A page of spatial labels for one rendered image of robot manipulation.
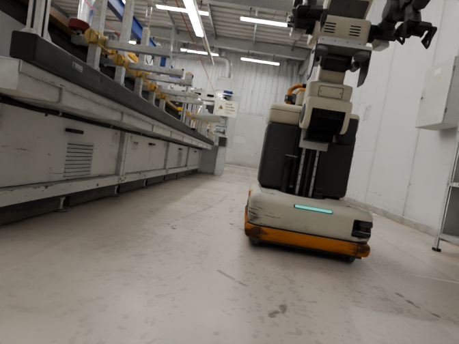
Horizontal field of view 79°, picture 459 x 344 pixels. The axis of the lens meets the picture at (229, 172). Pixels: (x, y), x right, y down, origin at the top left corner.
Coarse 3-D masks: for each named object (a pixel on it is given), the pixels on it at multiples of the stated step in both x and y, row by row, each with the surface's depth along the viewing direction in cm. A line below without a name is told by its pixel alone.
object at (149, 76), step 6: (126, 72) 169; (150, 78) 169; (156, 78) 169; (162, 78) 168; (168, 78) 168; (174, 78) 168; (180, 78) 168; (180, 84) 170; (186, 84) 168; (192, 84) 170
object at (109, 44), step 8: (72, 40) 119; (80, 40) 119; (112, 40) 119; (112, 48) 121; (120, 48) 119; (128, 48) 119; (136, 48) 118; (144, 48) 118; (152, 48) 118; (160, 48) 118; (168, 48) 118; (160, 56) 120; (168, 56) 118
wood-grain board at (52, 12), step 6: (24, 0) 100; (54, 12) 110; (48, 18) 113; (54, 18) 112; (60, 18) 114; (54, 24) 118; (60, 24) 117; (66, 24) 118; (66, 30) 123; (102, 54) 150; (132, 78) 198; (144, 84) 212; (168, 102) 281; (174, 108) 308
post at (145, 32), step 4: (144, 28) 164; (144, 32) 163; (148, 32) 164; (144, 36) 164; (148, 36) 165; (144, 40) 164; (148, 40) 166; (144, 44) 164; (140, 56) 164; (144, 56) 164; (140, 60) 164; (144, 60) 165; (136, 80) 165; (140, 80) 165; (136, 84) 165; (140, 84) 165; (136, 88) 165; (140, 88) 166; (136, 92) 165; (140, 92) 167
